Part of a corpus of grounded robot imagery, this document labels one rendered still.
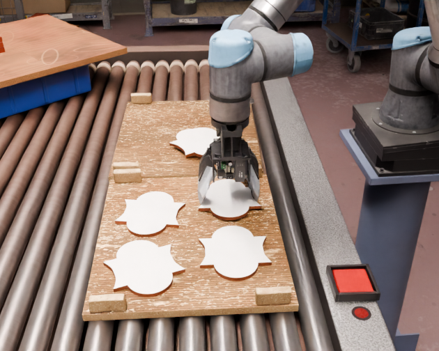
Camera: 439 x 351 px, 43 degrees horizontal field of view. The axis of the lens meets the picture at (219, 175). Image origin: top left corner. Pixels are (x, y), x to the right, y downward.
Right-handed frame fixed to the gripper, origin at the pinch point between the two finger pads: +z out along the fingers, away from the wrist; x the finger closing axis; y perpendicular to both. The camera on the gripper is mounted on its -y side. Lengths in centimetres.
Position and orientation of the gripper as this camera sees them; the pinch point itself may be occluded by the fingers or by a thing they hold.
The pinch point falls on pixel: (228, 198)
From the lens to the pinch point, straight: 115.5
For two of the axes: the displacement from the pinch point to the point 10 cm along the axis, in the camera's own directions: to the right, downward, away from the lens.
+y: 0.6, 5.4, -8.4
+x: 10.0, -0.3, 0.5
